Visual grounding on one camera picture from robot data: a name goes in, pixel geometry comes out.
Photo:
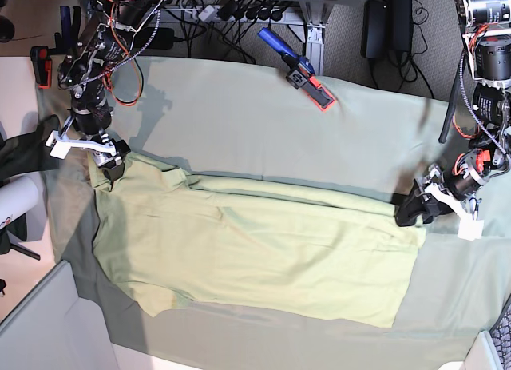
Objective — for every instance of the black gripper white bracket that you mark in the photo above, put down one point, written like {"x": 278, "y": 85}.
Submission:
{"x": 441, "y": 192}

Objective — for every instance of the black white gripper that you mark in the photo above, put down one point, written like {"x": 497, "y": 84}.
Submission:
{"x": 107, "y": 153}

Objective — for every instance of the light green T-shirt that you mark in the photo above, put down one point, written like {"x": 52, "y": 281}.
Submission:
{"x": 167, "y": 238}

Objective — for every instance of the robot arm with black motors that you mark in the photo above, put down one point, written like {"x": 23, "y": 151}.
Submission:
{"x": 483, "y": 83}

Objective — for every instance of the dark green cloth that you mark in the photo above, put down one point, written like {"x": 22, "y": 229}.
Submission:
{"x": 28, "y": 153}

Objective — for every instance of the grey-green table cloth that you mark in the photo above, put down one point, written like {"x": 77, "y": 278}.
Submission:
{"x": 237, "y": 120}

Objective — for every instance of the black orange bar clamp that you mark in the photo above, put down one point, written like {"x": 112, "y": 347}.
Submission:
{"x": 65, "y": 42}

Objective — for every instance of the black power brick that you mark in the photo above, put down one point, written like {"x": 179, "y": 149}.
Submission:
{"x": 163, "y": 40}

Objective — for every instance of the patterned grey mat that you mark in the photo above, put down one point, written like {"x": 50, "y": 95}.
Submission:
{"x": 500, "y": 334}

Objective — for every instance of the white grey bin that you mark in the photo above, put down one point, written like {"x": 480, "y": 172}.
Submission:
{"x": 54, "y": 328}

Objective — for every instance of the blue orange bar clamp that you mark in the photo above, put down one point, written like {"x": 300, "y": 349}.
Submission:
{"x": 301, "y": 74}

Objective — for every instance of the black power adapter pair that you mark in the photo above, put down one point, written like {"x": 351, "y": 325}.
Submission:
{"x": 387, "y": 26}

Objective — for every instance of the black power strip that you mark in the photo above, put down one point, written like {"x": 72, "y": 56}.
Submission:
{"x": 233, "y": 12}

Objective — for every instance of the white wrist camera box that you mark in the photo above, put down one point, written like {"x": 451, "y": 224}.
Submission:
{"x": 59, "y": 145}

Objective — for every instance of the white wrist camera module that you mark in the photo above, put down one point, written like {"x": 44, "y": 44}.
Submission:
{"x": 470, "y": 229}

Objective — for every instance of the white cylinder post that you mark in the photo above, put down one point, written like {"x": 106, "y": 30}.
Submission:
{"x": 16, "y": 199}

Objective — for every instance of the robot arm with orange wires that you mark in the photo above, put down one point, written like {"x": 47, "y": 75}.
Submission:
{"x": 105, "y": 45}

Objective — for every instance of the aluminium frame leg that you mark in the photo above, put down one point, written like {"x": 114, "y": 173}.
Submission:
{"x": 315, "y": 18}

